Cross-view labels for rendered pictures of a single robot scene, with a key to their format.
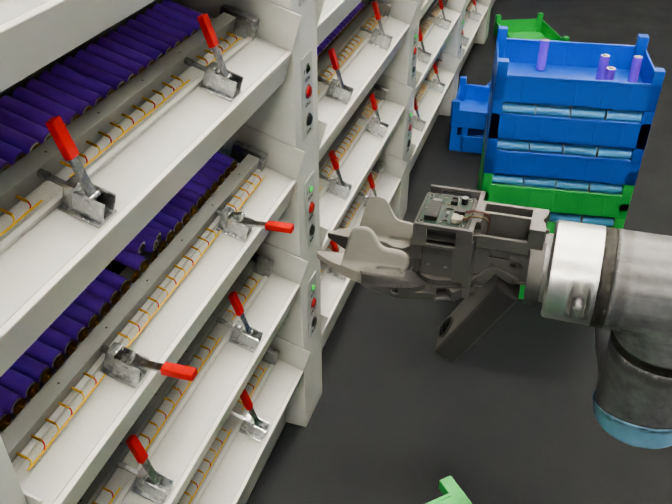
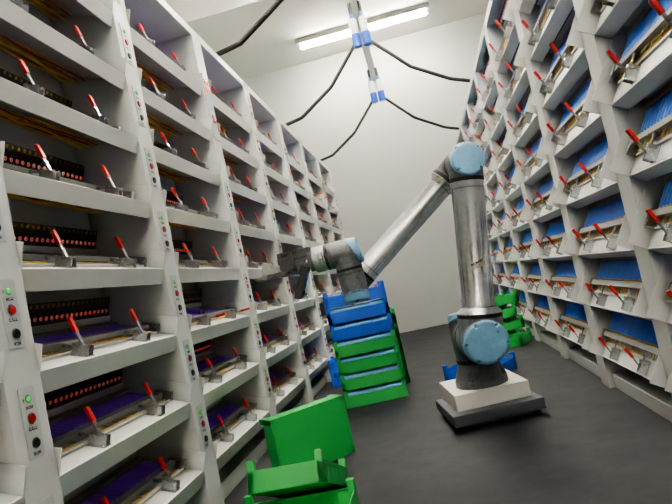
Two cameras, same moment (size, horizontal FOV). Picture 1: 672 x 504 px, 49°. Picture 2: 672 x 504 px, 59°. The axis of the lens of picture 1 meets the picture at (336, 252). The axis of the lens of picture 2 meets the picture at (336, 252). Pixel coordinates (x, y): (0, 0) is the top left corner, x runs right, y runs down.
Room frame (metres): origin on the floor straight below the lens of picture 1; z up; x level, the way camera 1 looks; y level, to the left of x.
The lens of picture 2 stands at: (-1.48, 0.08, 0.57)
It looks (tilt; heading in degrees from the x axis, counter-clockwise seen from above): 3 degrees up; 350
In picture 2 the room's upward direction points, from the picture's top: 12 degrees counter-clockwise
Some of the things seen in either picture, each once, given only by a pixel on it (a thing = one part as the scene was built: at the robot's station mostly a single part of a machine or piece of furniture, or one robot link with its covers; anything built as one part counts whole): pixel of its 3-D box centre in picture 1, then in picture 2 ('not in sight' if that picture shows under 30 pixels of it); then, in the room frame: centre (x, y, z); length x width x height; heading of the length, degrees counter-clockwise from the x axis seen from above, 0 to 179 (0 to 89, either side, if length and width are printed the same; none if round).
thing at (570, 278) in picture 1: (568, 273); (319, 259); (0.53, -0.21, 0.68); 0.10 x 0.05 x 0.09; 162
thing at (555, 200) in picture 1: (551, 172); (364, 342); (1.41, -0.47, 0.28); 0.30 x 0.20 x 0.08; 80
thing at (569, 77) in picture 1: (572, 66); (353, 294); (1.41, -0.47, 0.52); 0.30 x 0.20 x 0.08; 80
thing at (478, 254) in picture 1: (477, 250); (296, 263); (0.56, -0.13, 0.68); 0.12 x 0.08 x 0.09; 72
